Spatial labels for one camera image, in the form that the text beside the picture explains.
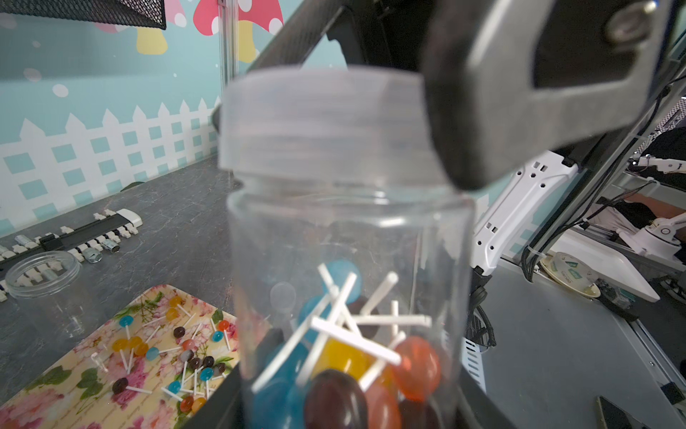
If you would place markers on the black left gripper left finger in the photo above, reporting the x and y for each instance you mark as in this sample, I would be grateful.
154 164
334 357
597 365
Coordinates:
223 410

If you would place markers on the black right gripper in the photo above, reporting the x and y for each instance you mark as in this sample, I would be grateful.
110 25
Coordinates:
503 80

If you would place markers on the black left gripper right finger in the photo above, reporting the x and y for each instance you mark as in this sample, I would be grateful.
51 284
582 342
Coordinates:
475 409

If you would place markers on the clear jar with brown candies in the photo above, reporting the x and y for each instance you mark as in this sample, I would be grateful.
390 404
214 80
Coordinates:
351 303

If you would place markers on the clear plastic candy jar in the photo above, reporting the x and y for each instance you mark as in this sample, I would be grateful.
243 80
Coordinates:
51 293

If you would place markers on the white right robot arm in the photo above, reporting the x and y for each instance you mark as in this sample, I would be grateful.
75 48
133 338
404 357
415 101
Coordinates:
563 187

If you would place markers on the floral rectangular tray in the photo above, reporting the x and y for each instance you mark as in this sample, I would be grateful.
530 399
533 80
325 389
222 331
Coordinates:
153 365

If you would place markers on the black wire mesh basket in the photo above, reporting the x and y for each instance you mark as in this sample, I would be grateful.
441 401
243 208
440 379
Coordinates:
135 13

